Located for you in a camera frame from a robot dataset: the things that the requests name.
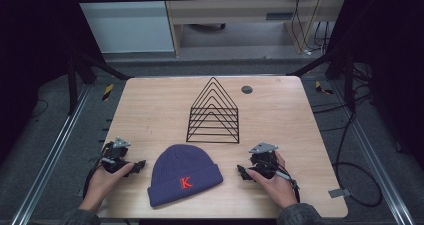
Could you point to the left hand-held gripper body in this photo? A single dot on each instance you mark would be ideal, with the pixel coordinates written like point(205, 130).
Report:
point(115, 158)

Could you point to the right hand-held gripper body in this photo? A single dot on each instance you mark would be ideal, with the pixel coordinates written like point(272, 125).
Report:
point(264, 161)

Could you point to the person's right hand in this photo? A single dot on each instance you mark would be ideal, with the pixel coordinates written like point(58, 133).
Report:
point(278, 188)

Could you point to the person's left hand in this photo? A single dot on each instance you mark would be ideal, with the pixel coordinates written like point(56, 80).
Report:
point(100, 185)

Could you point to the purple knitted beanie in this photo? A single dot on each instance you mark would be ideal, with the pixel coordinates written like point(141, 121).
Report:
point(181, 171)

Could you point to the yellow black hazard tape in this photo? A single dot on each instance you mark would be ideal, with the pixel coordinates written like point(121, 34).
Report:
point(321, 88)
point(107, 92)

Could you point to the grey round table grommet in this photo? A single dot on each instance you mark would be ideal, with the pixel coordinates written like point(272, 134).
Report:
point(247, 89)

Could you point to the black metal stand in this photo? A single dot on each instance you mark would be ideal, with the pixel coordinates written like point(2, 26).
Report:
point(71, 85)
point(349, 85)

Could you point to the white cabinet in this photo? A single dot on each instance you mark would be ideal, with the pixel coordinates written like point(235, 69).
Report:
point(126, 28)

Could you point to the dark curtain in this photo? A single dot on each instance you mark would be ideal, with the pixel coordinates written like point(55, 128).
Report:
point(393, 51)
point(33, 51)

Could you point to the light wooden desk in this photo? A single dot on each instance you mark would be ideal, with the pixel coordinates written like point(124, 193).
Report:
point(233, 13)

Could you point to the aluminium rail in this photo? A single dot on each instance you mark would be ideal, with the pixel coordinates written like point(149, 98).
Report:
point(385, 175)
point(50, 158)

